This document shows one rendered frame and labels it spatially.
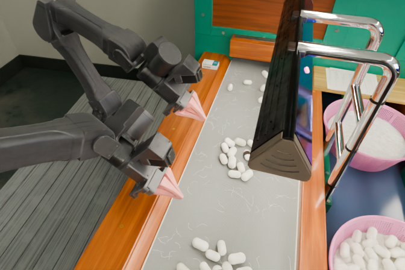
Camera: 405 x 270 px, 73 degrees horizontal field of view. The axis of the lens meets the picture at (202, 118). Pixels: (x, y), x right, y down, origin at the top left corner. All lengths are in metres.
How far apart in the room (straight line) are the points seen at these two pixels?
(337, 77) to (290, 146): 0.80
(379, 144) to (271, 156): 0.66
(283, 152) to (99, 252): 0.44
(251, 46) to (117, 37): 0.55
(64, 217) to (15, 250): 0.12
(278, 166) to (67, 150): 0.33
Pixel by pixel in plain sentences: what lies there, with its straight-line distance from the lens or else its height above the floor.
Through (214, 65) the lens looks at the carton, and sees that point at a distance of 1.07.
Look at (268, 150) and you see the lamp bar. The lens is 0.35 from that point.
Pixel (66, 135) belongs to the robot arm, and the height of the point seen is 1.03.
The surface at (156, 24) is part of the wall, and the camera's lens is 2.11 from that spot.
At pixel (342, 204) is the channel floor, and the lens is 0.86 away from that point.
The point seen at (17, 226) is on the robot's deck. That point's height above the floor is 0.67.
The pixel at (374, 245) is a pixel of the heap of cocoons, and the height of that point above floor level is 0.74.
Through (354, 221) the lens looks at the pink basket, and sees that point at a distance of 0.73.
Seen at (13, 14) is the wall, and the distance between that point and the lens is 2.76.
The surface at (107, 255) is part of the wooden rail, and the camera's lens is 0.65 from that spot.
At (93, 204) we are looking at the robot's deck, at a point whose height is 0.67.
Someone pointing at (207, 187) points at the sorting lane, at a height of 0.74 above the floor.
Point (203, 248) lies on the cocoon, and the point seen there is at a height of 0.76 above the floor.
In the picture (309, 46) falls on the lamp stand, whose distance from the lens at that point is 0.51.
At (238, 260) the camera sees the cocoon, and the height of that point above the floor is 0.76.
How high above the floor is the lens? 1.34
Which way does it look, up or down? 42 degrees down
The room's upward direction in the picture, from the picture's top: straight up
